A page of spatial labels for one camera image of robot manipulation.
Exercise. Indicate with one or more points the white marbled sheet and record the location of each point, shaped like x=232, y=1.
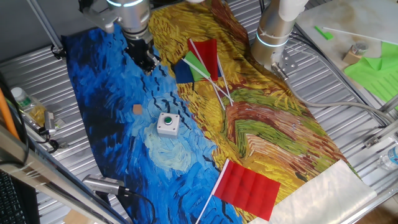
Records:
x=317, y=199

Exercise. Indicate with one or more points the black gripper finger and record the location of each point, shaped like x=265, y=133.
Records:
x=148, y=68
x=155, y=61

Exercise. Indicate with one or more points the thin white stick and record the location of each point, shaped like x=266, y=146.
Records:
x=357, y=35

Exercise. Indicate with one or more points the clear water bottle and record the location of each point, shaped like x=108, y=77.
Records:
x=390, y=158

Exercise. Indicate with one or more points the small red flag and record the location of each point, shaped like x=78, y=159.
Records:
x=208, y=56

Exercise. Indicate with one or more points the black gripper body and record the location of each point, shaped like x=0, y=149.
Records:
x=139, y=49

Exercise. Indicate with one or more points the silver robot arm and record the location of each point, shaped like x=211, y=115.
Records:
x=133, y=15

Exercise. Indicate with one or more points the orange pole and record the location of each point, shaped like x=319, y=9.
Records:
x=6, y=115

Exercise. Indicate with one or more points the wooden block beside jar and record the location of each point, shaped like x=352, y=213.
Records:
x=350, y=58

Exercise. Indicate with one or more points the small wooden cube block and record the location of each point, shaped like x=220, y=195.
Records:
x=137, y=109

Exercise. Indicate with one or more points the aluminium frame profile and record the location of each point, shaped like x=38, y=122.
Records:
x=381, y=135

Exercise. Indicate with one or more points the thin metal rod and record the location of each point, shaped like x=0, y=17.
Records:
x=45, y=26

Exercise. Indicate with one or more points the bottle with yellow liquid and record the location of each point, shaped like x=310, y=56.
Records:
x=28, y=102

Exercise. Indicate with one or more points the Van Gogh print tablecloth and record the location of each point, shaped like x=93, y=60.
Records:
x=124, y=93

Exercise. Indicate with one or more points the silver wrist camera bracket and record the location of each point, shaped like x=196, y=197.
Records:
x=99, y=20

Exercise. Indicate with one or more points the large red flag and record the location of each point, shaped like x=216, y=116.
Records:
x=245, y=189

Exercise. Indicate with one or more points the beige marble board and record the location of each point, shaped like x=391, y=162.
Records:
x=342, y=15

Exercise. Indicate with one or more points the small clear jar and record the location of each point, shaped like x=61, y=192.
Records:
x=360, y=48

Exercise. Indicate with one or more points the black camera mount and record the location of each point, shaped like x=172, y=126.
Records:
x=54, y=145

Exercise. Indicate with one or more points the bright green cloth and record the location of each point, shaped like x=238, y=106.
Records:
x=376, y=77

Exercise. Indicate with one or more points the large aluminium beam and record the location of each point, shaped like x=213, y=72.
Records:
x=46, y=174

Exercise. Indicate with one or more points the white box with green button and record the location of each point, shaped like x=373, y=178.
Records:
x=168, y=127

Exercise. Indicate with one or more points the small green flag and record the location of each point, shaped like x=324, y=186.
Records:
x=196, y=70

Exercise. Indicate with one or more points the small green plastic piece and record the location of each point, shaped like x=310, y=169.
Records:
x=323, y=32

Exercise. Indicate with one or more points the black keyboard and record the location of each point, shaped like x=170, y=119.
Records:
x=9, y=202

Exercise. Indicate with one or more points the small dark blue flag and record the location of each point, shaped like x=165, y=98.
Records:
x=183, y=74

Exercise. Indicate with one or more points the brown cardboard piece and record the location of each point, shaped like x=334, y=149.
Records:
x=76, y=217

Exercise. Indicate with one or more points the silver ribbed handheld device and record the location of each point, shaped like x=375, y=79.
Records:
x=102, y=184

